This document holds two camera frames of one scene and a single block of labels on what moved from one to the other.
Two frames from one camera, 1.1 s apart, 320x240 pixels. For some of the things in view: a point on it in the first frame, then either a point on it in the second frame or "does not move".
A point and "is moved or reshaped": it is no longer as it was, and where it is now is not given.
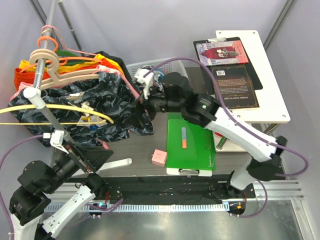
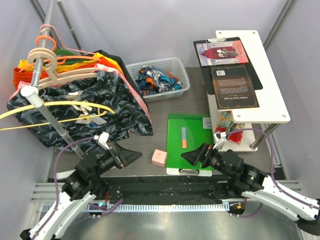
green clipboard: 190,148 does not move
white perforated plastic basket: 170,65 does not move
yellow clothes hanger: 56,106 is moved or reshaped
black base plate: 173,189 does not move
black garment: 120,62 does not move
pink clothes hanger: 65,48 does not move
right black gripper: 145,104 → 201,155
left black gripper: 91,157 → 122,156
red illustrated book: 222,53 does not move
